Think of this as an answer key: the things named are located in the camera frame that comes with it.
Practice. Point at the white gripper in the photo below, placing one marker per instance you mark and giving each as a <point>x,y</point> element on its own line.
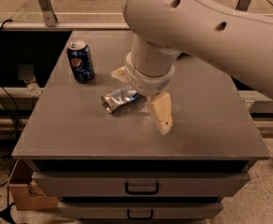
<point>146,83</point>

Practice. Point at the crushed silver redbull can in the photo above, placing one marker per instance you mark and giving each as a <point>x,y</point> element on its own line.
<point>113,100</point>

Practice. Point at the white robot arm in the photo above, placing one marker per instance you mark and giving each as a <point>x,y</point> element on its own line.
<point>239,44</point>

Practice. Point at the blue pepsi can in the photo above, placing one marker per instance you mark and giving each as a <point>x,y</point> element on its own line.
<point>80,61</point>

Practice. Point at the clear plastic water bottle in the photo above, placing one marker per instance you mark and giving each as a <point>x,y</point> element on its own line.
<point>33,87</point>

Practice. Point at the grey upper drawer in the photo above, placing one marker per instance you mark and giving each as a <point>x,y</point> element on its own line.
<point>122,184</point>

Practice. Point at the grey drawer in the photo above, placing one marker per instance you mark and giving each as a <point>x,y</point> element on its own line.
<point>140,211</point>
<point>122,184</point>

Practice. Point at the grey lower drawer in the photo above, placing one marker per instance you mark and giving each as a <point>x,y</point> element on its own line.
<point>140,211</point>

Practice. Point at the cardboard box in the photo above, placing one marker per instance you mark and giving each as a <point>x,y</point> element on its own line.
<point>26,194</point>

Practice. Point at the left metal railing bracket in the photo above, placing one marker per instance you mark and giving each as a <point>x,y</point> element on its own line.
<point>50,19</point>

